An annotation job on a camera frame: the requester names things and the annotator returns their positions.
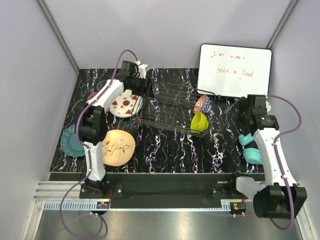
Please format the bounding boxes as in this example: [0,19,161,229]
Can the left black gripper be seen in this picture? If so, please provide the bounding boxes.
[128,75,154,98]

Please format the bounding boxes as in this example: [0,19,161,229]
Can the black wire dish rack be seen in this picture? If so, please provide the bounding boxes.
[133,80,216,138]

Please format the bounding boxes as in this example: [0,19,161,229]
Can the red patterned blue zigzag bowl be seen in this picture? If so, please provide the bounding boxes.
[193,94,213,114]

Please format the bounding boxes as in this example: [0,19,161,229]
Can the lime green bowl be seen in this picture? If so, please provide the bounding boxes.
[190,112,209,133]

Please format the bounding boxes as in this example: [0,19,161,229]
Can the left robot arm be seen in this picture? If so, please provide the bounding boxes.
[75,60,150,198]

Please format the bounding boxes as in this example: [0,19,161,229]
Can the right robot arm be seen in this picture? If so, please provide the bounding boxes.
[224,94,308,220]

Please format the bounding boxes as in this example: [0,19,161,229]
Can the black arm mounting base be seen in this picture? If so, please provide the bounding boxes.
[79,172,275,203]

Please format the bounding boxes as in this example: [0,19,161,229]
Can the white watermelon pattern plate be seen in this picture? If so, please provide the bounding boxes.
[108,89,143,118]

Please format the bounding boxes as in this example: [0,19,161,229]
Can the white whiteboard with red writing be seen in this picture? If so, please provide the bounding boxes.
[197,43,273,98]

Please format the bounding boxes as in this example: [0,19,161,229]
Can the black marble pattern mat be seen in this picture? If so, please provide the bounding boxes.
[50,68,264,173]

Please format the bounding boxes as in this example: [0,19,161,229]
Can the clear drinking glass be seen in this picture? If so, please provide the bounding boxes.
[96,80,107,92]

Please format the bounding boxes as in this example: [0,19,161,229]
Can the teal headphones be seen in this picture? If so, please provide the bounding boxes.
[238,133,263,165]

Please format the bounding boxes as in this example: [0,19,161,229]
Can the pink mug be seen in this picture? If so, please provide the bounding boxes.
[87,92,98,101]

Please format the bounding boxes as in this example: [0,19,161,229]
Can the orange bird plate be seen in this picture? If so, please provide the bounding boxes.
[102,129,136,167]

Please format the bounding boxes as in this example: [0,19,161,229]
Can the teal scalloped plate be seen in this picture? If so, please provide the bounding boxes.
[60,124,85,158]

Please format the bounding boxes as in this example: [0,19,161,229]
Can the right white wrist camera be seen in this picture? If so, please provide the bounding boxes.
[265,98,272,113]

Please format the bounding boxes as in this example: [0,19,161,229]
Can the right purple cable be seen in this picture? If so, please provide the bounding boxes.
[266,94,303,230]

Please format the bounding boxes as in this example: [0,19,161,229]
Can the purple cable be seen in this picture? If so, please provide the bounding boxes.
[58,49,141,237]
[266,94,303,230]

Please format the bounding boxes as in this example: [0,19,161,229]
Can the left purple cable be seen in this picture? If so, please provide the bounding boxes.
[58,49,141,237]

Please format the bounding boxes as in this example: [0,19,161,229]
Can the grey slotted cable duct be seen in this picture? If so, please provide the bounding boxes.
[46,199,248,212]

